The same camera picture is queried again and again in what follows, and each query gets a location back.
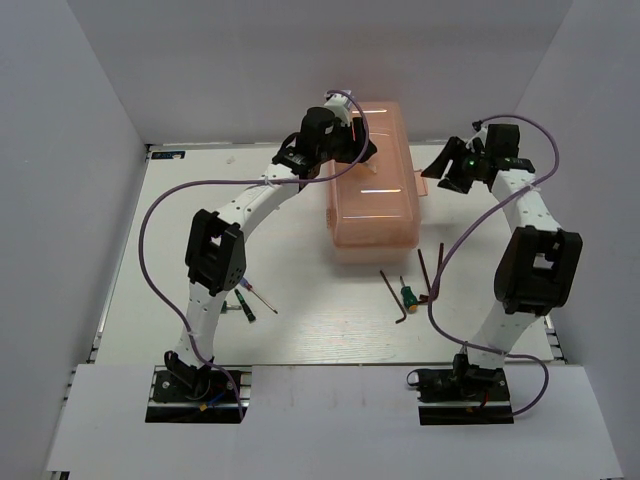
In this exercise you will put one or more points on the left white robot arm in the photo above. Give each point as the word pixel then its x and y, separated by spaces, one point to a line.
pixel 215 255

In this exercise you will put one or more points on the medium brown hex key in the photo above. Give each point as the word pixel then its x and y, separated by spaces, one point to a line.
pixel 424 298

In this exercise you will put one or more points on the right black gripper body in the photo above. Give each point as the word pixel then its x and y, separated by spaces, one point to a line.
pixel 466 165

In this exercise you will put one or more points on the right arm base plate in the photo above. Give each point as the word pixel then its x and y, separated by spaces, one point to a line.
pixel 446 398

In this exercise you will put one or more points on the green orange screwdriver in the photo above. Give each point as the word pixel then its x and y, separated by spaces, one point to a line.
pixel 409 299

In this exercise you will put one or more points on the pink plastic toolbox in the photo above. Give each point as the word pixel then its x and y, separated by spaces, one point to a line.
pixel 373 211

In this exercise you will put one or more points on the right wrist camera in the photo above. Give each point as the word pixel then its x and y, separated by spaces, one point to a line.
pixel 495 140

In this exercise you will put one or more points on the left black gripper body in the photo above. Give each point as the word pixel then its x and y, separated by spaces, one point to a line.
pixel 341 145

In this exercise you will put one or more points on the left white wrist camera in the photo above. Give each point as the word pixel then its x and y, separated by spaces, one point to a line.
pixel 339 103

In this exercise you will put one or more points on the blue handled screwdriver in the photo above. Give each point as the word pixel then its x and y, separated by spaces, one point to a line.
pixel 251 289

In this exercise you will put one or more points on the small brown hex key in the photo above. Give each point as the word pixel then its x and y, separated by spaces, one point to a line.
pixel 396 299

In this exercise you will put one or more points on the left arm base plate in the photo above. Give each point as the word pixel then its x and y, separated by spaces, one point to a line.
pixel 172 402

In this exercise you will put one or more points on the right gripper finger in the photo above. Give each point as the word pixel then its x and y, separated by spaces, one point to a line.
pixel 456 184
pixel 452 151

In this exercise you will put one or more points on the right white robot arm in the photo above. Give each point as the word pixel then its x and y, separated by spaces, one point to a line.
pixel 533 277

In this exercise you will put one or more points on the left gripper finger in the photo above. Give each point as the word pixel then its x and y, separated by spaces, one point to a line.
pixel 359 132
pixel 362 152

